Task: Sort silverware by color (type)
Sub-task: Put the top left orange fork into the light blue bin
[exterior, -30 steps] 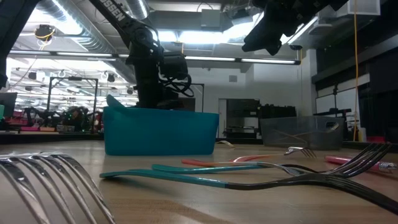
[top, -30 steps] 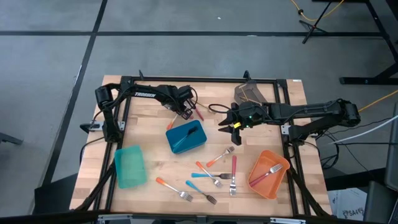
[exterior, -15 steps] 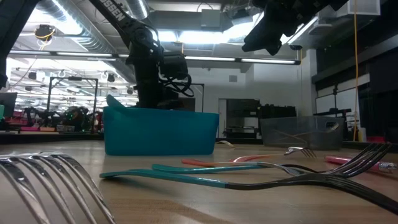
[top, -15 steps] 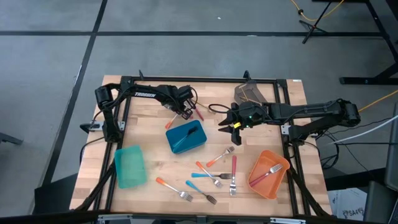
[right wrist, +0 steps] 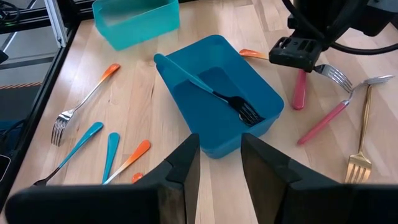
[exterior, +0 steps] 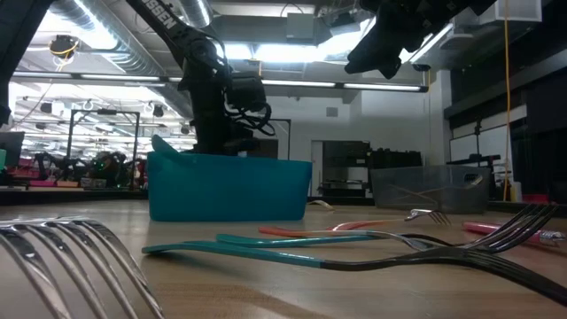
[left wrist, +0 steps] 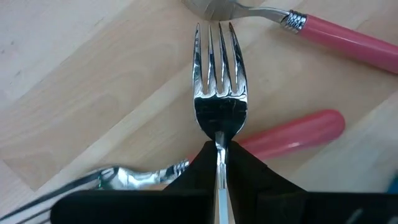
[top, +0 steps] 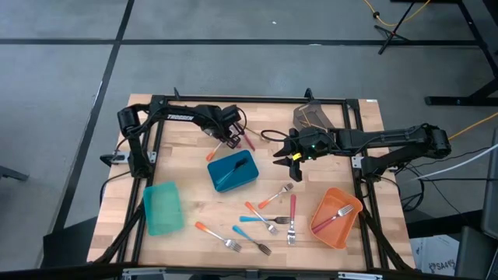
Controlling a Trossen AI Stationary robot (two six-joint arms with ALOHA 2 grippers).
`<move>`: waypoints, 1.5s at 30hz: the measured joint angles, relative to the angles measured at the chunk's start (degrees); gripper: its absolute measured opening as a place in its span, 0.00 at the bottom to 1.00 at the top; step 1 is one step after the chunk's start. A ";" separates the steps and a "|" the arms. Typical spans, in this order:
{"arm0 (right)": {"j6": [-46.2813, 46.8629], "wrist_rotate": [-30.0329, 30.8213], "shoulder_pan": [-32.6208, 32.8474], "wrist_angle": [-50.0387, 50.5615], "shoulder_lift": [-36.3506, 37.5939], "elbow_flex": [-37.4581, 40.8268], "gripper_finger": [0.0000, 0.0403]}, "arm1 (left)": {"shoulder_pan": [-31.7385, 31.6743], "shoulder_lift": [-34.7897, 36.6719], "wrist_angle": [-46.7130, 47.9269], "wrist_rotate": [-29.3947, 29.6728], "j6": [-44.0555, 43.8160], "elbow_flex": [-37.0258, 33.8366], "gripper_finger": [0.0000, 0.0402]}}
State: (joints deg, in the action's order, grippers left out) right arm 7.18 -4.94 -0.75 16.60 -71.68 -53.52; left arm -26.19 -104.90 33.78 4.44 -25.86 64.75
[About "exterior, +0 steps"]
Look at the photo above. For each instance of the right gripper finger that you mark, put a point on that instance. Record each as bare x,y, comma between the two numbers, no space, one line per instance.
370,49
394,57

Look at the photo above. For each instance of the blue plastic bin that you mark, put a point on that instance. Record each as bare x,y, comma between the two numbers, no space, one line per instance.
221,190

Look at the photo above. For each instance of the translucent gray plastic bin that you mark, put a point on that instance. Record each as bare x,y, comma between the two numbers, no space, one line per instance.
452,204

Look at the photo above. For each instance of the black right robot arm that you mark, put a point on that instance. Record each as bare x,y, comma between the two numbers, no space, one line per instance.
469,5

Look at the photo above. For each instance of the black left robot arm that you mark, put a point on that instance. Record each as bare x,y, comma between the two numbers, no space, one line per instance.
170,22

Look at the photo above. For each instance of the long black light bar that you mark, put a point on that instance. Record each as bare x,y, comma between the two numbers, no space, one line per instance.
310,83

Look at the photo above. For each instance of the gray ceiling box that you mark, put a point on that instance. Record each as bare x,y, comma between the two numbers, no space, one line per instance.
301,27

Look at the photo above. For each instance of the bright ceiling light panel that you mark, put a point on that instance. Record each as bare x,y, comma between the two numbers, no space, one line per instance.
288,53

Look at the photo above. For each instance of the black equipment boxes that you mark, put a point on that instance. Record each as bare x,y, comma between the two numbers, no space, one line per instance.
396,158

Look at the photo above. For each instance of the background robot workstation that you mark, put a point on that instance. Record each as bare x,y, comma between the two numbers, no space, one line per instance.
106,168

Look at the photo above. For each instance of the black stand with table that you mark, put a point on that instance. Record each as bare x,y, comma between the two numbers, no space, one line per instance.
477,137

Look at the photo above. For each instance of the dark shelf cabinet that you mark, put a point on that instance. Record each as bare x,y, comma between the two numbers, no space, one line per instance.
345,168

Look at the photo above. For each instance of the yellow white bottle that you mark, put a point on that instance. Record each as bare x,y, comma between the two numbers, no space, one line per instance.
516,192

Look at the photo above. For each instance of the red box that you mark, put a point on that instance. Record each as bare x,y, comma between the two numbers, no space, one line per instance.
536,198

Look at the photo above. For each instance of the dark monitor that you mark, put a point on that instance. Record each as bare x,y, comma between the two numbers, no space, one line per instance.
11,139

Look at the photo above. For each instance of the black security camera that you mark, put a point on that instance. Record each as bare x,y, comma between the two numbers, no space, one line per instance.
421,67

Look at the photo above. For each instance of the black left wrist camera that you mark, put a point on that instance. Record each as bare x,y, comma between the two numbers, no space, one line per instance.
246,93

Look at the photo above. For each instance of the gray wall vent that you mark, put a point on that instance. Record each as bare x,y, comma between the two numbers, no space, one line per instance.
332,111

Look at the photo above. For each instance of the black rig frame stand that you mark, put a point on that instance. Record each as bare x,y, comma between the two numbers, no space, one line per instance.
289,142
103,111

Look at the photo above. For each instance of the white wall board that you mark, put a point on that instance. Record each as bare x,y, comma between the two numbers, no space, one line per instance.
463,148

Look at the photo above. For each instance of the silver round duct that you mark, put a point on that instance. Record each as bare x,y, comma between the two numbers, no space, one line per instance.
199,11

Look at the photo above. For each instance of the black aluminium table frame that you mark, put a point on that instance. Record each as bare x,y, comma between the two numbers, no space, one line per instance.
66,197

